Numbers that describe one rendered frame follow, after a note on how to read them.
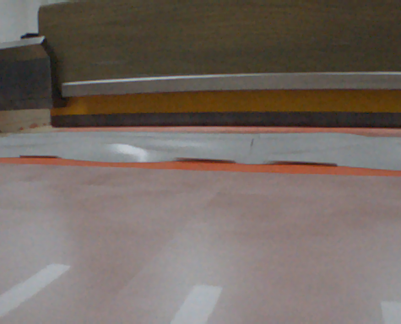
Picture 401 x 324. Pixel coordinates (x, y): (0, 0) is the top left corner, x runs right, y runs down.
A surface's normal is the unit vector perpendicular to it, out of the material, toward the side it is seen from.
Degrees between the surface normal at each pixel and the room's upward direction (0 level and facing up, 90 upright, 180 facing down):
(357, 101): 90
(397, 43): 90
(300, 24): 90
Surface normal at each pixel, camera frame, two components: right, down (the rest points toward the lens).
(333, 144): -0.04, -0.72
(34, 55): -0.18, 0.82
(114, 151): -0.22, -0.61
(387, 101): -0.29, 0.18
